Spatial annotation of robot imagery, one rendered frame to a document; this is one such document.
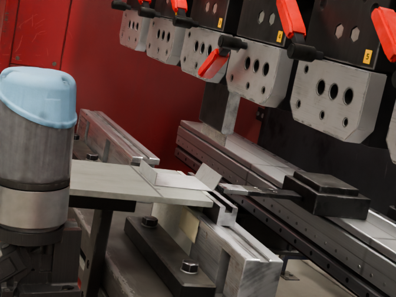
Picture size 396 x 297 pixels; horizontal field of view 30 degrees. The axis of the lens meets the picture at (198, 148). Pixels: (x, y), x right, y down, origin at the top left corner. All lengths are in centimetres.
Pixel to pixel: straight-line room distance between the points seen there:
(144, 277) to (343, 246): 35
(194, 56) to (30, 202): 55
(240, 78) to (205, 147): 78
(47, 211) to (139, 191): 39
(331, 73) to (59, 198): 33
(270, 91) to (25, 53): 111
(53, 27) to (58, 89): 127
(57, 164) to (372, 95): 33
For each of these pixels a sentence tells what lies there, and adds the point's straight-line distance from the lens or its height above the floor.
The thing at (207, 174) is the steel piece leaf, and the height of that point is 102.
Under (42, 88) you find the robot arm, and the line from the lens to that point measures 70.
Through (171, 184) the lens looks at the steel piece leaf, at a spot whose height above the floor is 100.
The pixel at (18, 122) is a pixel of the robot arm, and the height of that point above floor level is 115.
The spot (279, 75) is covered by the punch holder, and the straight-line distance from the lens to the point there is 95.
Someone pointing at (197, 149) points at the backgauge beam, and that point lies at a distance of 186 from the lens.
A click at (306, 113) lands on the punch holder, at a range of 87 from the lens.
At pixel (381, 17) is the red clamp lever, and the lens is 72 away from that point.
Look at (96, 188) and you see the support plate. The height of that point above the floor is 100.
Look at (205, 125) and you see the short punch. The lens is 124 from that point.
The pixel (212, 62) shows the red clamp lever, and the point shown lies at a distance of 105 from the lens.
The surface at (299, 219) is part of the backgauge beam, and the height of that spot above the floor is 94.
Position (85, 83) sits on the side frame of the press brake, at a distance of 201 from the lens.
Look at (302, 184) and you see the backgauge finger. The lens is 129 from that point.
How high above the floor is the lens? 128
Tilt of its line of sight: 10 degrees down
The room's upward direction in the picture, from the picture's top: 11 degrees clockwise
